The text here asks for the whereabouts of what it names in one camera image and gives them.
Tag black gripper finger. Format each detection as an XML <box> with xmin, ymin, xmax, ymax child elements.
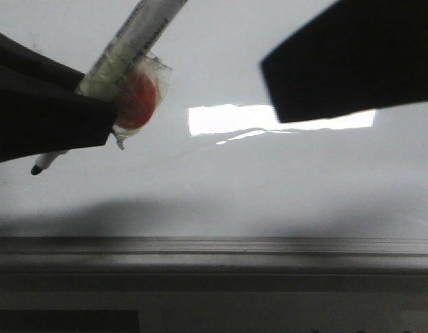
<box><xmin>0</xmin><ymin>33</ymin><xmax>116</xmax><ymax>163</ymax></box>
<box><xmin>261</xmin><ymin>1</ymin><xmax>428</xmax><ymax>123</ymax></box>

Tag white marker with red sticker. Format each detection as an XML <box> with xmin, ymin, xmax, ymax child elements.
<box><xmin>30</xmin><ymin>0</ymin><xmax>190</xmax><ymax>176</ymax></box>

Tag white whiteboard with aluminium frame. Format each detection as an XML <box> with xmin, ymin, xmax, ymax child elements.
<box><xmin>0</xmin><ymin>1</ymin><xmax>428</xmax><ymax>292</ymax></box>

